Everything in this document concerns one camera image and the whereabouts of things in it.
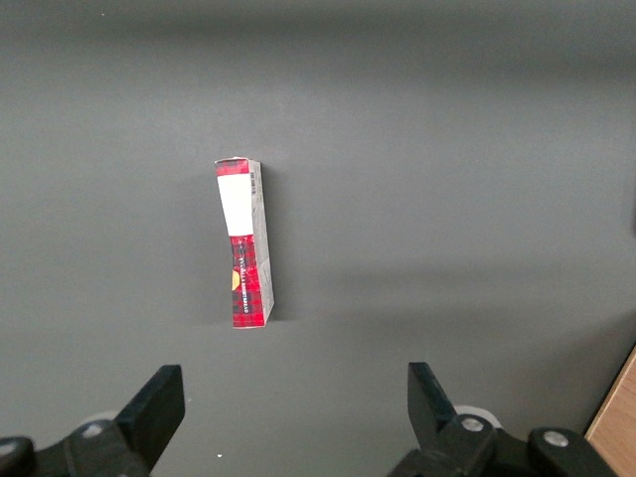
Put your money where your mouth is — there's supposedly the red tartan cardboard box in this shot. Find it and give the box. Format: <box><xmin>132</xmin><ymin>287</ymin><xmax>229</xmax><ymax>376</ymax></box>
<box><xmin>214</xmin><ymin>156</ymin><xmax>275</xmax><ymax>331</ymax></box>

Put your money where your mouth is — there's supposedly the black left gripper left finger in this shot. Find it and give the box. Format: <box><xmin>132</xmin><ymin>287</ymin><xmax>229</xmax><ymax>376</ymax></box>
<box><xmin>0</xmin><ymin>364</ymin><xmax>187</xmax><ymax>477</ymax></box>

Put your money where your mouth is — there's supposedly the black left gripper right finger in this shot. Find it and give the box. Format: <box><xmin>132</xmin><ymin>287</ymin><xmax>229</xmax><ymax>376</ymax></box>
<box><xmin>387</xmin><ymin>362</ymin><xmax>622</xmax><ymax>477</ymax></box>

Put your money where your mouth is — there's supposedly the wooden two-drawer cabinet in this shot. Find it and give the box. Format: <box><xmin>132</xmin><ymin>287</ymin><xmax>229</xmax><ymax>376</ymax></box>
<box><xmin>584</xmin><ymin>345</ymin><xmax>636</xmax><ymax>477</ymax></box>

